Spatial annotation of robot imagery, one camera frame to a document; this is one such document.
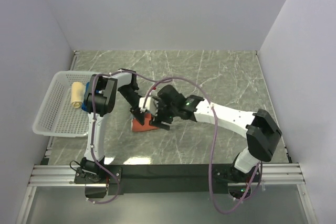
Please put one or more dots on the rolled beige towel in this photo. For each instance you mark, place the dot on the rolled beige towel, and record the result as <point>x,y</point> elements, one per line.
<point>77,93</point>

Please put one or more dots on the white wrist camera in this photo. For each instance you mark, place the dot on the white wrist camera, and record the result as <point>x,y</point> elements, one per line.
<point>149,105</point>
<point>154,91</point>

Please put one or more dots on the brown orange bear towel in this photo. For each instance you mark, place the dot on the brown orange bear towel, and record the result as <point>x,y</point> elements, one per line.
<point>137,127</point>

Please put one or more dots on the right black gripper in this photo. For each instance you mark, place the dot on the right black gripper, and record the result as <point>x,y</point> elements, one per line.
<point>156,120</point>

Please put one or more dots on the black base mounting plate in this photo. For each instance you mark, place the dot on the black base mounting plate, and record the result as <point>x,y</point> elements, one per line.
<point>176,178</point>

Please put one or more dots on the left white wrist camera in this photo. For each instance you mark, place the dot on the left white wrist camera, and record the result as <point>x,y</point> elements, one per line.
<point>154,91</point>

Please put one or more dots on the aluminium rail frame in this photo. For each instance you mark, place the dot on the aluminium rail frame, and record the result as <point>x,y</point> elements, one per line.
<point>232,78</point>

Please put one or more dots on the rolled blue towel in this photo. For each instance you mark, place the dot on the rolled blue towel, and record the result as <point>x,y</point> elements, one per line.
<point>84,101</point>

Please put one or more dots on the white plastic basket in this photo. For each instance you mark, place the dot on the white plastic basket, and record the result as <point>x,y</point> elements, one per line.
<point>56,116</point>

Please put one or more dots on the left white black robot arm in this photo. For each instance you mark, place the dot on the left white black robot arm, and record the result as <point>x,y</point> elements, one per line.
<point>99,100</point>

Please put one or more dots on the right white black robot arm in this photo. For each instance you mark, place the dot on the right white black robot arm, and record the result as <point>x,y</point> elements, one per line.
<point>258,128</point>

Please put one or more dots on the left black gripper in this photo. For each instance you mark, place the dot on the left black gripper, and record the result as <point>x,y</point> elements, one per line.
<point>139,116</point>

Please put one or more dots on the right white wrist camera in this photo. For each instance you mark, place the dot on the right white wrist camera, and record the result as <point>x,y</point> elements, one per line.
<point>149,105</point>

